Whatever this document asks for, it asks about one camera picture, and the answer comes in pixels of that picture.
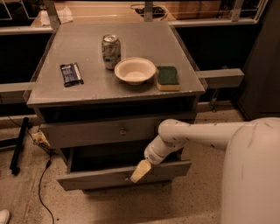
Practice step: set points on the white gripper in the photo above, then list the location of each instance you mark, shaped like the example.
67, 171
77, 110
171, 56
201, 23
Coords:
152, 154

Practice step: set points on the grey drawer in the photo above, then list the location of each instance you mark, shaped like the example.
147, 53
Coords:
110, 165
72, 134

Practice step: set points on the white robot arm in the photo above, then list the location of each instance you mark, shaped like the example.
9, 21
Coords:
250, 191

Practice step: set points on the grey top drawer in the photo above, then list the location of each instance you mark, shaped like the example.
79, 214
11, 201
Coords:
72, 134

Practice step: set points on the grey drawer cabinet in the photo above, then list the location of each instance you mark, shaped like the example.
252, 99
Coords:
103, 96

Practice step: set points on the green yellow sponge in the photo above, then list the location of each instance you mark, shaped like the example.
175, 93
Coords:
167, 79

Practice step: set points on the white paper bowl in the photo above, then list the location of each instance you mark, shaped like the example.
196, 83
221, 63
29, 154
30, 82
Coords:
135, 70

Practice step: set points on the blue snack packet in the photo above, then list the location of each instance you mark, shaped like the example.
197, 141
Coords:
71, 74

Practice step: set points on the black bar on floor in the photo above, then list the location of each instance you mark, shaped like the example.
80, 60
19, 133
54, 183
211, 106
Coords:
14, 162

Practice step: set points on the white shoe tip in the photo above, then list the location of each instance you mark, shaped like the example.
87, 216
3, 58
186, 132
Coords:
4, 216

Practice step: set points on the crumpled white cloth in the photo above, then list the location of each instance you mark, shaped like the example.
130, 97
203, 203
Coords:
65, 15

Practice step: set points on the grey side rail beam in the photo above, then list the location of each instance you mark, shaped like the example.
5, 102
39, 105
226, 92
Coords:
222, 78

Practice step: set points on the left grey rail beam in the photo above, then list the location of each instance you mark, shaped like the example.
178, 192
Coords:
13, 93

